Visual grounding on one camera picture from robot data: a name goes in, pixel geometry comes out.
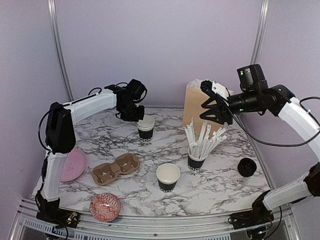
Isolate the stack of black paper cups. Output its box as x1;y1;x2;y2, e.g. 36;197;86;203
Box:
136;115;155;143

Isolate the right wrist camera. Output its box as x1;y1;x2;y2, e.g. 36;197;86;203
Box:
211;81;234;99

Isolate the brown paper takeout bag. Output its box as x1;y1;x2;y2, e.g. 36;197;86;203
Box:
182;78;209;135

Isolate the brown cardboard cup carrier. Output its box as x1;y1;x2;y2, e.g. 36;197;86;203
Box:
91;153;141;186

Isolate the left aluminium corner post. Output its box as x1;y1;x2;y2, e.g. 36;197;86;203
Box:
48;0;74;101

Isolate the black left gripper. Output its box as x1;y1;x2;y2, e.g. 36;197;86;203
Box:
120;100;145;122

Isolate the right aluminium corner post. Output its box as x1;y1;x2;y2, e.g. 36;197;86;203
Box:
250;0;270;65

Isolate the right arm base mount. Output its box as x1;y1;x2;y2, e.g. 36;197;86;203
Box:
228;210;274;230

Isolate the aluminium front frame rail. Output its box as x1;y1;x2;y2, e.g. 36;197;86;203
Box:
7;198;303;240

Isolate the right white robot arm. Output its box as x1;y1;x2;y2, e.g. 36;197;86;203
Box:
200;80;320;224

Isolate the pink plastic plate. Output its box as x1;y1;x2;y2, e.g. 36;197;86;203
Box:
60;148;88;182

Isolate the black cup holding straws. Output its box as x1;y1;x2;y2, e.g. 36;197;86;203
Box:
187;147;208;171

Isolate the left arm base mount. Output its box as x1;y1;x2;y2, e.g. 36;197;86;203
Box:
36;200;80;228

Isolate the red patterned bowl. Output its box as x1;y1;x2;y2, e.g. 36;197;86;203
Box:
89;193;121;222

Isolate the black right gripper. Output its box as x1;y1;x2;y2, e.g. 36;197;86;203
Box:
200;89;260;125

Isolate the aluminium corner post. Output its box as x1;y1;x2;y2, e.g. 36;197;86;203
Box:
48;0;74;101
250;0;270;65

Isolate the white wrapped straws bundle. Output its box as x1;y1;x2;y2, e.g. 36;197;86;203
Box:
184;118;227;159

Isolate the single black paper cup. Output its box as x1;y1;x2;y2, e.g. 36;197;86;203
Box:
156;163;181;193

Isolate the stack of black cup lids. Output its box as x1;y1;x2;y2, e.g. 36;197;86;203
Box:
237;158;257;178

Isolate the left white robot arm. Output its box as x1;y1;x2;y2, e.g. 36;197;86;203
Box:
39;79;148;202

